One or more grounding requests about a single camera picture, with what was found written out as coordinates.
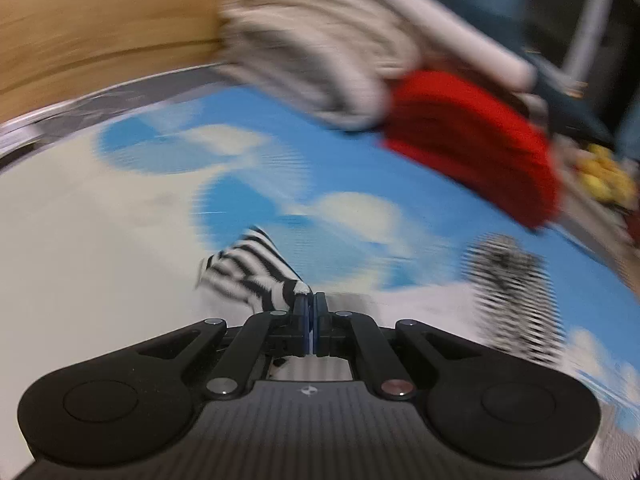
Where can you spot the blue white patterned bedsheet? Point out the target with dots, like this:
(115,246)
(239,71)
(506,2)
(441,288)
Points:
(103,233)

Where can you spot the red fuzzy folded blanket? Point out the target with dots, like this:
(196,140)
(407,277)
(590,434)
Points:
(470,136)

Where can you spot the dark teal garment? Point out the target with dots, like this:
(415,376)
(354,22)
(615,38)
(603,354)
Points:
(506,22)

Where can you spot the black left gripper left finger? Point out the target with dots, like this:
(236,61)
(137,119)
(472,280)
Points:
(132,403)

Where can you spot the cream folded blanket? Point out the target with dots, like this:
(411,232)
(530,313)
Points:
(332,59)

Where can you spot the yellow plush toy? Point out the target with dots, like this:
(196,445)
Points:
(604,179)

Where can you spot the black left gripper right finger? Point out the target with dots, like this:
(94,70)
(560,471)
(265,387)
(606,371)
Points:
(497,409)

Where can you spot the white folded cloth stack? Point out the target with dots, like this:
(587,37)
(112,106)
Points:
(443,22)

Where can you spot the wooden bed frame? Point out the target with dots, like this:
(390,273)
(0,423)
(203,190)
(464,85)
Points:
(55,50)

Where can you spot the black white striped garment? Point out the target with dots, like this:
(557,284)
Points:
(251,275)

